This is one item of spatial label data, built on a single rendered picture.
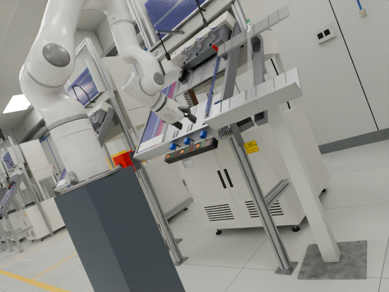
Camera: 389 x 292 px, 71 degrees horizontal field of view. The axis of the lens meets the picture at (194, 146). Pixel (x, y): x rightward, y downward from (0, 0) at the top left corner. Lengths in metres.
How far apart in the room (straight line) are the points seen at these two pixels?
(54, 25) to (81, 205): 0.54
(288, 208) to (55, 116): 1.20
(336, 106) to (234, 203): 1.69
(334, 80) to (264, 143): 1.66
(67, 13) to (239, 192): 1.23
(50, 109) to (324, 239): 1.11
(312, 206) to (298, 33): 2.16
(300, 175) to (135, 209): 0.67
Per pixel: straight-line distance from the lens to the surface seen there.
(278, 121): 1.15
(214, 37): 1.62
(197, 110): 1.40
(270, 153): 1.48
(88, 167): 0.85
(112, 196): 0.83
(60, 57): 0.88
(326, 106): 3.06
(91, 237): 0.86
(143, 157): 1.66
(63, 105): 0.88
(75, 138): 0.86
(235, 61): 1.49
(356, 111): 3.01
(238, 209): 1.73
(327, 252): 1.32
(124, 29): 1.15
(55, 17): 1.03
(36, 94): 0.98
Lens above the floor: 0.72
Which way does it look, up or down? 2 degrees down
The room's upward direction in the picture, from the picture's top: 22 degrees counter-clockwise
